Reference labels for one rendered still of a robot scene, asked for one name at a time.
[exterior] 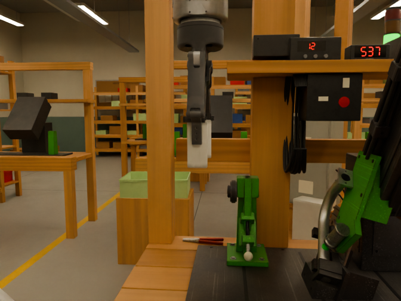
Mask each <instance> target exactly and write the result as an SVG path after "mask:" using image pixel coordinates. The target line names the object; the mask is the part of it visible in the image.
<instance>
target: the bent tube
mask: <svg viewBox="0 0 401 301"><path fill-rule="evenodd" d="M345 187H347V188H353V171H350V170H346V169H343V168H340V167H338V178H337V179H336V181H334V183H333V184H332V186H331V187H330V188H329V189H328V191H327V193H326V195H325V197H324V199H323V202H322V205H321V208H320V213H319V221H318V259H319V258H323V259H326V260H330V259H329V250H328V251H326V250H324V249H323V248H322V244H323V243H324V241H323V240H324V237H326V236H327V234H329V218H330V214H331V210H332V206H333V204H334V201H335V199H336V197H337V196H338V194H339V193H340V192H341V191H342V190H343V189H344V188H345Z"/></svg>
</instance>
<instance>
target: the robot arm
mask: <svg viewBox="0 0 401 301"><path fill-rule="evenodd" d="M172 7H173V18H172V19H174V22H175V24H177V25H178V27H177V47H178V49H179V50H181V51H184V52H188V54H187V57H188V61H187V70H188V77H187V80H188V84H187V112H186V116H184V117H183V122H187V167H188V168H207V166H208V158H211V121H214V116H211V105H210V88H211V85H212V71H213V63H212V60H208V53H210V52H216V51H220V50H221V49H222V48H223V46H224V28H223V26H222V25H224V24H225V23H226V22H227V21H228V0H172ZM0 301H14V300H13V299H12V298H11V297H10V296H9V295H8V294H7V293H6V292H4V291H3V290H2V289H1V288H0Z"/></svg>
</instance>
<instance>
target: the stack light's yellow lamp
mask: <svg viewBox="0 0 401 301"><path fill-rule="evenodd" d="M400 24H401V21H400V20H390V21H387V22H385V23H384V35H388V34H392V33H398V34H400Z"/></svg>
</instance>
